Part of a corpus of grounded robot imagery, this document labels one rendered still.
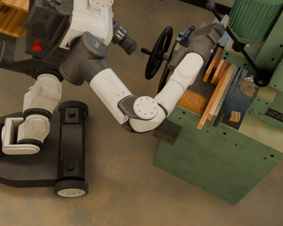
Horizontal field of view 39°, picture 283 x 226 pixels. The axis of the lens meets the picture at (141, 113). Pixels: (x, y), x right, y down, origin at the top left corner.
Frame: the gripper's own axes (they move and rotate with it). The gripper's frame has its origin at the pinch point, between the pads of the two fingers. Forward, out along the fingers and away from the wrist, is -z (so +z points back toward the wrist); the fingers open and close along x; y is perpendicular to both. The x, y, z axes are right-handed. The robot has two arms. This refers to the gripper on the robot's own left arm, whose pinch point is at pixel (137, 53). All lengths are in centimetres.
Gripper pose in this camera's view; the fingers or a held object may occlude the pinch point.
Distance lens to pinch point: 192.6
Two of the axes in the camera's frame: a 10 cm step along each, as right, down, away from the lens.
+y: 6.9, -6.7, -2.9
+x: 0.3, 4.2, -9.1
